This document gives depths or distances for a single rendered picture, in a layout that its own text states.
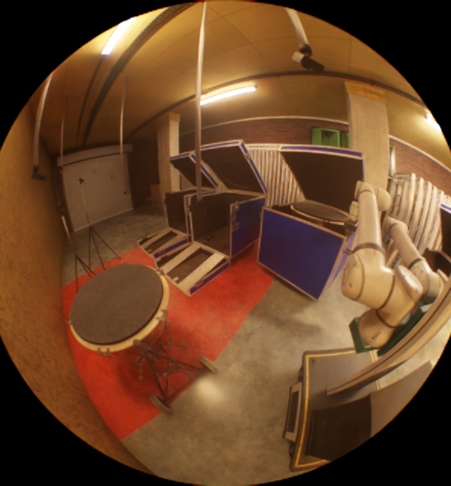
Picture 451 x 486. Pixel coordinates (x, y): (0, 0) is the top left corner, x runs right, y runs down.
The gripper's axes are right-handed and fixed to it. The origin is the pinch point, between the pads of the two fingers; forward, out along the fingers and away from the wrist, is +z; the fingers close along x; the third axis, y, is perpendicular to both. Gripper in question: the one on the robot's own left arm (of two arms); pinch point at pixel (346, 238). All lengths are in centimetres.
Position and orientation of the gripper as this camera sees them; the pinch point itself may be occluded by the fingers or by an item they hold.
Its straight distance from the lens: 151.6
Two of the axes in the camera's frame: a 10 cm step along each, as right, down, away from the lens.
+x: -5.7, -3.8, 7.3
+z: -1.4, 9.2, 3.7
